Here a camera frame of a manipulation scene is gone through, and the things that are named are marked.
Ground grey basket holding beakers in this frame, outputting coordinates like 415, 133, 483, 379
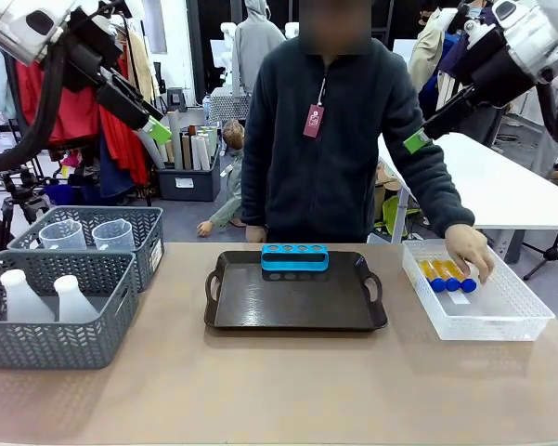
7, 205, 165, 294

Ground dark brown serving tray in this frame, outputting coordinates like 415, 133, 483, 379
203, 250, 389, 332

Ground person's left forearm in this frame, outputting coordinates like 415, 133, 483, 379
401, 152, 475, 238

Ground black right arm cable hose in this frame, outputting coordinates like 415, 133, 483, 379
536, 69, 558, 144

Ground person's left hand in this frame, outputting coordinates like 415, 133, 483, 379
445, 224, 497, 285

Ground clear plastic beaker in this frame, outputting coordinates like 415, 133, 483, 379
91, 218, 136, 252
39, 218, 88, 251

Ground black floor stand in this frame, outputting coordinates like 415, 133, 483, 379
522, 230, 558, 282

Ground white perforated plastic basket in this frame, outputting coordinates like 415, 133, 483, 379
401, 239, 556, 342

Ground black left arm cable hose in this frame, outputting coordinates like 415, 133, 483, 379
0, 46, 66, 174

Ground white background table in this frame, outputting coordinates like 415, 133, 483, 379
378, 132, 558, 245

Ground grey cardboard tube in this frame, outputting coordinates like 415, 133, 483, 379
166, 111, 185, 171

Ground brown paper roll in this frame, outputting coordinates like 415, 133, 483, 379
180, 132, 193, 171

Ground green plastic chair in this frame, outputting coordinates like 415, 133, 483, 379
383, 194, 422, 236

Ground patterned cloth covered table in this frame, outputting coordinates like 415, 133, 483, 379
208, 86, 252, 125

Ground beige hanging garment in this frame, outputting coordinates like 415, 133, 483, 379
127, 27, 162, 112

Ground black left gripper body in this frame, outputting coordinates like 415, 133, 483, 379
64, 7, 152, 132

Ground large white paper roll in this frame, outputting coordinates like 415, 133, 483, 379
136, 129, 166, 171

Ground person's right forearm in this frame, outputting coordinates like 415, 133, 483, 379
240, 157, 273, 229

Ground blue test tube rack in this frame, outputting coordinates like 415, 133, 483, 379
260, 243, 330, 273

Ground grey storage bin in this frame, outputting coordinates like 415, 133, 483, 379
156, 143, 222, 203

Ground red hanging garments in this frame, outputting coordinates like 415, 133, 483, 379
16, 46, 149, 187

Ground grey hooded mannequin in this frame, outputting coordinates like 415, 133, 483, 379
234, 0, 287, 94

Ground grey step stool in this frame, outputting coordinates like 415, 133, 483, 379
166, 87, 188, 112

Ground beige coat mannequin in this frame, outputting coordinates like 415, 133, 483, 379
408, 7, 470, 94

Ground maroon hang tag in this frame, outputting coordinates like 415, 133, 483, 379
303, 104, 325, 139

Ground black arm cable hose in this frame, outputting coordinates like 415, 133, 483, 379
0, 46, 66, 174
536, 69, 558, 144

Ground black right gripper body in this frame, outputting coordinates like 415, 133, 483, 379
424, 27, 538, 138

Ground grey basket holding flasks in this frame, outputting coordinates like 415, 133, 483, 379
0, 249, 139, 371

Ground person in dark fleece jacket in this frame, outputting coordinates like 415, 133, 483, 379
240, 0, 475, 245

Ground white plastic conical flask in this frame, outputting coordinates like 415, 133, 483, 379
0, 269, 56, 324
53, 274, 101, 324

